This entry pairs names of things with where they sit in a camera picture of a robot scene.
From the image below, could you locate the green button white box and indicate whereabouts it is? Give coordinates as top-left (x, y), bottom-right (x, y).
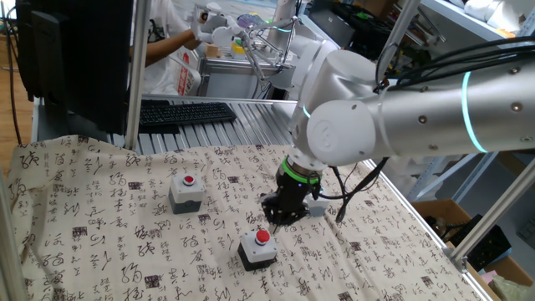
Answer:
top-left (304, 190), bottom-right (331, 218)

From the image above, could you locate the aluminium frame post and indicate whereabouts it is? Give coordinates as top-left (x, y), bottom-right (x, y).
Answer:
top-left (375, 0), bottom-right (421, 80)
top-left (124, 0), bottom-right (152, 151)
top-left (442, 158), bottom-right (535, 273)

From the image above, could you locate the black computer monitor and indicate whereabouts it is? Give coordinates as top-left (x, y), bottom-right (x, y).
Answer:
top-left (14, 0), bottom-right (135, 137)

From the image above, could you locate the beige calligraphy print tablecloth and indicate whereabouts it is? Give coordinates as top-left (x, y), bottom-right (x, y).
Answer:
top-left (6, 134), bottom-right (488, 301)

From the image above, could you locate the thin dark hanging cable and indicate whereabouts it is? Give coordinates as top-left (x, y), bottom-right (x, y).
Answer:
top-left (2, 0), bottom-right (24, 145)

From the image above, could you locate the black equipment case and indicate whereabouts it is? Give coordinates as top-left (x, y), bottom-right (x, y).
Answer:
top-left (308, 0), bottom-right (402, 47)

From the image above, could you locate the black floor case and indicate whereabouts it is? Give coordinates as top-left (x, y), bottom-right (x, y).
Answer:
top-left (449, 212), bottom-right (513, 273)

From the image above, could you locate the aluminium table edge rail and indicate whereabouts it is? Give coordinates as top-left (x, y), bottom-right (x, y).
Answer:
top-left (363, 156), bottom-right (497, 301)

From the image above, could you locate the red button grey-base box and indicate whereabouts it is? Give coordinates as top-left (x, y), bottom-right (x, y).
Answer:
top-left (168, 173), bottom-right (206, 216)

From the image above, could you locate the black computer keyboard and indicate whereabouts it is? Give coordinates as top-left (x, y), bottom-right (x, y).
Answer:
top-left (137, 99), bottom-right (238, 135)

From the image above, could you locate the pale green bag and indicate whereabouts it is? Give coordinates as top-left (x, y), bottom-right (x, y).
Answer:
top-left (487, 273), bottom-right (535, 301)

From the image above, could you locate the grey metal shelving rack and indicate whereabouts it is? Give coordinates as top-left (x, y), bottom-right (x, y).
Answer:
top-left (407, 152), bottom-right (532, 204)

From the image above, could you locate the red mushroom button black-base box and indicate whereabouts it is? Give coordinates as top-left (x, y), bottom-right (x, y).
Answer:
top-left (237, 228), bottom-right (279, 272)

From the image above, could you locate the brown cardboard box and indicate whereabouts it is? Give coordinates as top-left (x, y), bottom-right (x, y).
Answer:
top-left (445, 240), bottom-right (516, 301)
top-left (411, 198), bottom-right (473, 243)

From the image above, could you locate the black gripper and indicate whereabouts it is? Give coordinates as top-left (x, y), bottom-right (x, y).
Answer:
top-left (259, 171), bottom-right (319, 234)

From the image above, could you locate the white t-shirt person torso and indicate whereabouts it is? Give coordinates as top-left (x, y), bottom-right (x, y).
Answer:
top-left (133, 0), bottom-right (197, 96)

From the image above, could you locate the white handheld teleoperation device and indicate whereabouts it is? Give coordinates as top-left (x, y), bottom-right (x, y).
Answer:
top-left (190, 2), bottom-right (243, 45)

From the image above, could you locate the bare person forearm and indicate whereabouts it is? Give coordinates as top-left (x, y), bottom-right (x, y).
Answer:
top-left (128, 28), bottom-right (201, 68)

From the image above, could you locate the green flange adapter ring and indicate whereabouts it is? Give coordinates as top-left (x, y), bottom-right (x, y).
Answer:
top-left (280, 156), bottom-right (322, 186)

